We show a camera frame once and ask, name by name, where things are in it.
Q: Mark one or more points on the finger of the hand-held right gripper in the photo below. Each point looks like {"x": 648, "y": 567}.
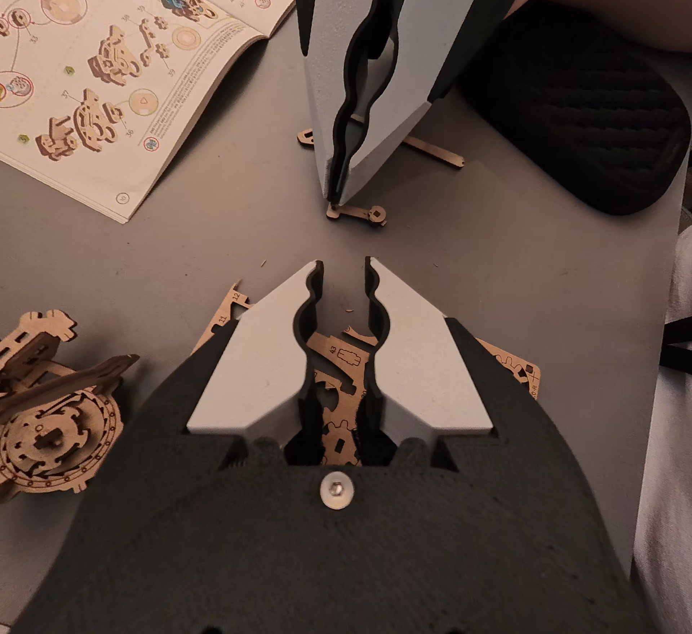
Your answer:
{"x": 332, "y": 23}
{"x": 427, "y": 50}

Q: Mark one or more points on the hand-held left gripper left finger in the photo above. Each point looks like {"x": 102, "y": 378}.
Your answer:
{"x": 248, "y": 374}

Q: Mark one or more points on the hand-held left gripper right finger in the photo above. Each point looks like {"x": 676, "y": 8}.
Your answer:
{"x": 432, "y": 374}

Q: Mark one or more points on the laser-cut wooden parts sheet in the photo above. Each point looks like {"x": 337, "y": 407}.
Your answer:
{"x": 324, "y": 345}

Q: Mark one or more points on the small wooden lever part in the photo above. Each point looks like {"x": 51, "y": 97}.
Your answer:
{"x": 354, "y": 210}

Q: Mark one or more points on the partly built wooden model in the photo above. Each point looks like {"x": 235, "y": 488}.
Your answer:
{"x": 59, "y": 428}

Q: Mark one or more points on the long wooden stick part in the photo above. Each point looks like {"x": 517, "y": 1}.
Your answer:
{"x": 438, "y": 154}

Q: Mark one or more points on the black wrist rest pad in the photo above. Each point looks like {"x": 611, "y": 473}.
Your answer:
{"x": 584, "y": 120}

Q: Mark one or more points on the open instruction booklet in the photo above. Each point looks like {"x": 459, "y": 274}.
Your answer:
{"x": 108, "y": 104}

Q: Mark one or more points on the person's pale clothing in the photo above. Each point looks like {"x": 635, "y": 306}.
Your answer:
{"x": 665, "y": 482}

